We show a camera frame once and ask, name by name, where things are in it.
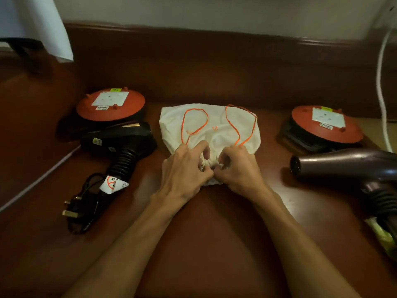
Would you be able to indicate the black hair dryer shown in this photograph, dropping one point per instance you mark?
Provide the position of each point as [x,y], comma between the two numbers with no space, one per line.
[124,139]

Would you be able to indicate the person's right thumb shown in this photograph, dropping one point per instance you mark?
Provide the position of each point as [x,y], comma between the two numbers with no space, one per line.
[218,174]

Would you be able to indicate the person's left forearm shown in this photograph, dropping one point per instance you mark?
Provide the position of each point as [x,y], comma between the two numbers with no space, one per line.
[130,251]

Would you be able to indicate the person's left thumb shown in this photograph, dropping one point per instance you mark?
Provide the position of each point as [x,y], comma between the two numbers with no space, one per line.
[207,173]

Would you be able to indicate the white lampshade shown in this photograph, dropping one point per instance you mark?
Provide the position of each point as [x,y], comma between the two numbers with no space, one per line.
[34,21]

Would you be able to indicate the black lamp base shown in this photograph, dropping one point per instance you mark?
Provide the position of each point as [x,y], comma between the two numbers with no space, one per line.
[24,51]

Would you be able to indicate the person's right hand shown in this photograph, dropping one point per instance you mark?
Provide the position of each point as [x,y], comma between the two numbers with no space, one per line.
[240,173]

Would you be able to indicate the person's left hand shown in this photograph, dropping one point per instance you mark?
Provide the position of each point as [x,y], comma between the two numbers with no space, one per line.
[181,175]

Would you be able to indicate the brown hair dryer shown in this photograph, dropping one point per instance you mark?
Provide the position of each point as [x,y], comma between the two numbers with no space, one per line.
[344,166]

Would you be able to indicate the brown wooden desk back panel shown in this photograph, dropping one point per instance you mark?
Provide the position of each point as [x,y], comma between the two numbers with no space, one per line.
[201,68]

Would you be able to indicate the person's right forearm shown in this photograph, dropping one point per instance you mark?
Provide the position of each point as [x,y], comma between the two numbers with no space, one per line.
[297,245]

